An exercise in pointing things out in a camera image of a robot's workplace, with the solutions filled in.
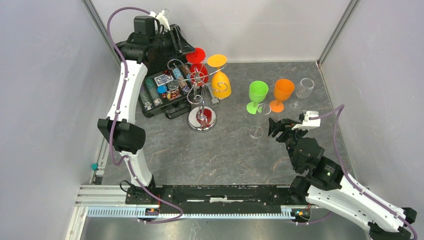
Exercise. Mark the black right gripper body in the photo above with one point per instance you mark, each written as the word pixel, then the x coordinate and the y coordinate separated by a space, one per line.
pixel 287 136

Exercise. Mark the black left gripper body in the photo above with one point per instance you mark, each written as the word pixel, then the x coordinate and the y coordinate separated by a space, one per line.
pixel 165 45

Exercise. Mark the clear wine glass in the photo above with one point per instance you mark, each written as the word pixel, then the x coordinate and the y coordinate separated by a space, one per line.
pixel 261 113
pixel 302 91

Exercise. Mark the red plastic wine glass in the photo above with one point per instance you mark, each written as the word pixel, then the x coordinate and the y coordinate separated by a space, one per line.
pixel 196 59

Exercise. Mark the orange plastic wine glass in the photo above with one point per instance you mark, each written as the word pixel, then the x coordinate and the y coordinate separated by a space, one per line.
pixel 283 89

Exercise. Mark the green plastic wine glass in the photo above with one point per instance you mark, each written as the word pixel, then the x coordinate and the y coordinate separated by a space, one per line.
pixel 258 91

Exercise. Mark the yellow plastic wine glass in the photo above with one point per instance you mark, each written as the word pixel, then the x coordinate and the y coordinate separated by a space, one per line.
pixel 220 83

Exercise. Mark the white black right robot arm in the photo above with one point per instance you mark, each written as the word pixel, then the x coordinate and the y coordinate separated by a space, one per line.
pixel 324 183

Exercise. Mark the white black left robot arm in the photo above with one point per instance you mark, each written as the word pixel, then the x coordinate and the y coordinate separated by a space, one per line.
pixel 124 136

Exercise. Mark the black poker chip case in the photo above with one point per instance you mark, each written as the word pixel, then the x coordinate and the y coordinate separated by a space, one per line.
pixel 159 86

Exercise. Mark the grey white blue brick toy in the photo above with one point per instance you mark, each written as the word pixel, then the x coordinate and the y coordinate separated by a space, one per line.
pixel 215 101

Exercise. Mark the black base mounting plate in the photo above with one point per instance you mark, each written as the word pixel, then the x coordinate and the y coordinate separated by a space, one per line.
pixel 214 199

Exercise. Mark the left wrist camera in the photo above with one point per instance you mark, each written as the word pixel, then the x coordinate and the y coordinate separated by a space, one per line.
pixel 162 18

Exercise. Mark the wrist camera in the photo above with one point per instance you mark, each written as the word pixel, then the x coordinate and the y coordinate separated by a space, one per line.
pixel 162 18
pixel 308 120

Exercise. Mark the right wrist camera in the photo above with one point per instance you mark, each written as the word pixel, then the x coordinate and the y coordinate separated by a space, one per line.
pixel 308 120

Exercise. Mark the chrome wire glass rack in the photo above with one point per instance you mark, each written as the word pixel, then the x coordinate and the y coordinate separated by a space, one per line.
pixel 201 118

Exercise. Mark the teal clip on frame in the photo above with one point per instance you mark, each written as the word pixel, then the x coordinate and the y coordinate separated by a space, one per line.
pixel 94 166

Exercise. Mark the slotted cable duct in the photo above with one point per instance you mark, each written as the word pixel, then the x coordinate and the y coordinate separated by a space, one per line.
pixel 145 213

